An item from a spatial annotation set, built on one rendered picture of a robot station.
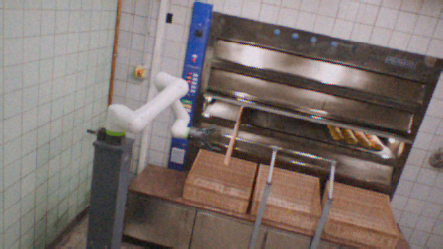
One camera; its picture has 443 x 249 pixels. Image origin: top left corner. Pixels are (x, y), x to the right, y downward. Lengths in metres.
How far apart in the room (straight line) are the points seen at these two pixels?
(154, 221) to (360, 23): 2.37
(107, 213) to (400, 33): 2.61
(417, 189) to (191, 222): 2.04
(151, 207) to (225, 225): 0.64
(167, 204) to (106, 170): 0.83
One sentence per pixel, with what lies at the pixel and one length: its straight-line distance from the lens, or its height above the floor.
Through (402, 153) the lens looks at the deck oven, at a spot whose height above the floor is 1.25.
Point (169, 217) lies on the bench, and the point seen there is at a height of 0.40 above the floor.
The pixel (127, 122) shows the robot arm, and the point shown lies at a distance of 2.20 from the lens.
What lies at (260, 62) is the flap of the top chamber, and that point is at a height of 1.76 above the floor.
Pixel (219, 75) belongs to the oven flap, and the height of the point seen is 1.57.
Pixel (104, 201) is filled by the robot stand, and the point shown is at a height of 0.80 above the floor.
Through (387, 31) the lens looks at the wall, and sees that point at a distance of 3.21.
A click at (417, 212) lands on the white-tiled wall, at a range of 3.79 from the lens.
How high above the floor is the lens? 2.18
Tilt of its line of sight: 18 degrees down
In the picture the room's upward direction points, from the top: 12 degrees clockwise
